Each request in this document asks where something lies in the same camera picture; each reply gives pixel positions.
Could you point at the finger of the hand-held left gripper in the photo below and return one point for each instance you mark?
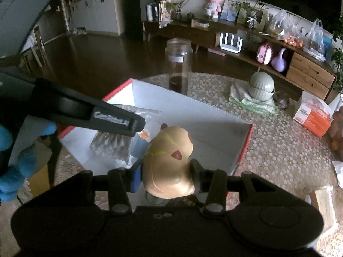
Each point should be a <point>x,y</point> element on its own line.
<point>80,112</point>

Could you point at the wooden TV cabinet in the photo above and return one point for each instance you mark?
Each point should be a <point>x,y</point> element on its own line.
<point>308,72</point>

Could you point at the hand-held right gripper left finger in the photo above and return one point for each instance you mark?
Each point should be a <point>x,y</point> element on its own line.
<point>136,178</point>

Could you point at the plastic bag of oranges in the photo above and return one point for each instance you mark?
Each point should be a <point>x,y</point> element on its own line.
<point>285,29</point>

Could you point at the foam-lined cardboard box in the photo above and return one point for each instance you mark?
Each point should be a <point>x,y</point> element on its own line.
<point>325,206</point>

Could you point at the person's left hand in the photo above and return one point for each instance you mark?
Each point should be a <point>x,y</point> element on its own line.
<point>29,163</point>

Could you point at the orange tissue pack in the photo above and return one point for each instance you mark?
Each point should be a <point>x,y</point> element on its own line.
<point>313,117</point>

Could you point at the dark tall cabinet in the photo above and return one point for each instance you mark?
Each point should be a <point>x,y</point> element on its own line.
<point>134,16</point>

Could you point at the small dark teapot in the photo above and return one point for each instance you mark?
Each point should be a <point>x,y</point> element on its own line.
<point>190,16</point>

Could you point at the clear glass jar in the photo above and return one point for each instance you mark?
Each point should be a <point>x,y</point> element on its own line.
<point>179,67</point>

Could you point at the patterned snack bag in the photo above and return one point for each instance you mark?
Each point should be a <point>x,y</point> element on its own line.
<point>164,10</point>

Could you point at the blue photo frame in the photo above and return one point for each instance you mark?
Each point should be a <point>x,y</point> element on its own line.
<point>229,12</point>

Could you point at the green ribbed ceramic jar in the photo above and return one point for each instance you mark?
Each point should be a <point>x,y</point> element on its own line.
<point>262,85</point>

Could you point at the white router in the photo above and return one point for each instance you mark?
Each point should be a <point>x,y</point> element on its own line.
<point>231,44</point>

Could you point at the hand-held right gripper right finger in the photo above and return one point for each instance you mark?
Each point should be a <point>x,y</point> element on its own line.
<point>197,178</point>

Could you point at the folded green cloth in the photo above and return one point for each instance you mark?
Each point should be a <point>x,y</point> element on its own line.
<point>252,105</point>

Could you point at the pink toy case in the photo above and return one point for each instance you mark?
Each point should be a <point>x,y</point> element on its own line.
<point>264,54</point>

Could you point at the white tissue paper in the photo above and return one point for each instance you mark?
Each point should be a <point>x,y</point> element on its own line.
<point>339,172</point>

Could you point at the potted green plant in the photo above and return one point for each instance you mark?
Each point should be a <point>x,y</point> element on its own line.
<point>338,56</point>

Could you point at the small white cardboard box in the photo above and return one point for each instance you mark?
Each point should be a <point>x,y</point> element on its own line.
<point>200,23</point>

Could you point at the wooden frame with plant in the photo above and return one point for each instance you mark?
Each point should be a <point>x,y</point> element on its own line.
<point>260,18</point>

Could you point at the white paper roll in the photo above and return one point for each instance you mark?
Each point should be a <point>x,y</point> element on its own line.
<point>149,12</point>

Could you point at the vase with dry branches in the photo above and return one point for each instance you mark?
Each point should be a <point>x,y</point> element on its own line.
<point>181,8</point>

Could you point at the purple gourd-shaped toy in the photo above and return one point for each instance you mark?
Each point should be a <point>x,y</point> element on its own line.
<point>279,63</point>

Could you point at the grey wall cabinets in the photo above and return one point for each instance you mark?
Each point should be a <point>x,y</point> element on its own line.
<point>93,13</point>

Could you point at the red cardboard box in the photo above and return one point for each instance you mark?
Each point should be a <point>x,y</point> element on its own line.
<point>209,128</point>

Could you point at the tan capybara toy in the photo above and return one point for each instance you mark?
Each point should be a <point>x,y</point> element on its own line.
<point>166,166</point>

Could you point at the bag of cotton swabs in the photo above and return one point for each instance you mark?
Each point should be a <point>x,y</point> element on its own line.
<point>112,147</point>

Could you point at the clear plastic shopping bag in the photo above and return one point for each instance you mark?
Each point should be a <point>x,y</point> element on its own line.
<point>315,41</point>

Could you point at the wooden chair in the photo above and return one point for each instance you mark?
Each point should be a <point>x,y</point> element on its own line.
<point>36,48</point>

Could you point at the pink plush bear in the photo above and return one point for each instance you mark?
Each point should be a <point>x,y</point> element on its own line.
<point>214,4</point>

